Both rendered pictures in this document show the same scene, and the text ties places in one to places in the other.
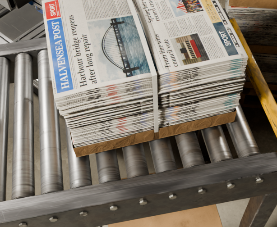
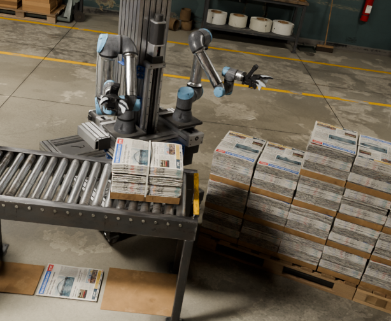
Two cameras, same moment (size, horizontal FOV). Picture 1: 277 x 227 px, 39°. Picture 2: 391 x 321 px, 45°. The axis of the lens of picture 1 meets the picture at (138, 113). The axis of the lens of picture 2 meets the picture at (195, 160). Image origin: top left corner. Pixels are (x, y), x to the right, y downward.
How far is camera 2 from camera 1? 1.82 m
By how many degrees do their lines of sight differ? 25
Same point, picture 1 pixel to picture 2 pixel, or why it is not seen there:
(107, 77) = (132, 162)
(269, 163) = (186, 219)
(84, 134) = (116, 186)
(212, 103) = (169, 190)
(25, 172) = (87, 198)
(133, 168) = (131, 207)
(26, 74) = (97, 169)
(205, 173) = (158, 215)
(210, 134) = (167, 206)
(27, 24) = not seen: hidden behind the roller
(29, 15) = not seen: hidden behind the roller
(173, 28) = (161, 156)
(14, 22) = not seen: hidden behind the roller
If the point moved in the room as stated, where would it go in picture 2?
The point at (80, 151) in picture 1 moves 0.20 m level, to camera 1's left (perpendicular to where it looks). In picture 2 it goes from (112, 195) to (75, 188)
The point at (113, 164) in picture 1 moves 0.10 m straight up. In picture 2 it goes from (123, 204) to (125, 189)
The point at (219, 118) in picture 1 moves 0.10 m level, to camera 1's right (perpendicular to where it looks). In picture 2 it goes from (172, 199) to (190, 202)
